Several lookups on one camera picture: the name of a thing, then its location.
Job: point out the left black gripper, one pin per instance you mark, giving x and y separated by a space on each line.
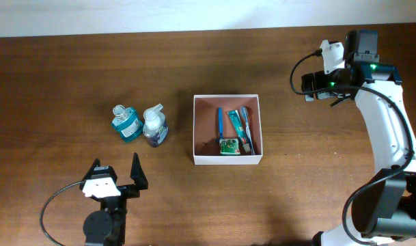
139 177

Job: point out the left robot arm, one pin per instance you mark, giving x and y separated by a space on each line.
107 226

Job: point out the teal mouthwash bottle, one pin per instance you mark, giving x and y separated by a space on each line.
127 123

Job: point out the blue disposable razor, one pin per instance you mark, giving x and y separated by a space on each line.
220 124

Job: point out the purple foam soap pump bottle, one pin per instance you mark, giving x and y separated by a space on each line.
155 127

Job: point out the white box pink interior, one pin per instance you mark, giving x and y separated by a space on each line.
206 151

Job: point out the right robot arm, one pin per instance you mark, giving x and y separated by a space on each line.
383 210

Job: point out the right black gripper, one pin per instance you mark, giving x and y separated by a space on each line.
319 78

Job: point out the teal toothpaste tube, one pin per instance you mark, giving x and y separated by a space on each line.
237 124

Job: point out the blue white toothbrush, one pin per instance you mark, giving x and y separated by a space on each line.
245 114

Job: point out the green white soap packet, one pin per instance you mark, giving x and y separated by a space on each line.
229 147

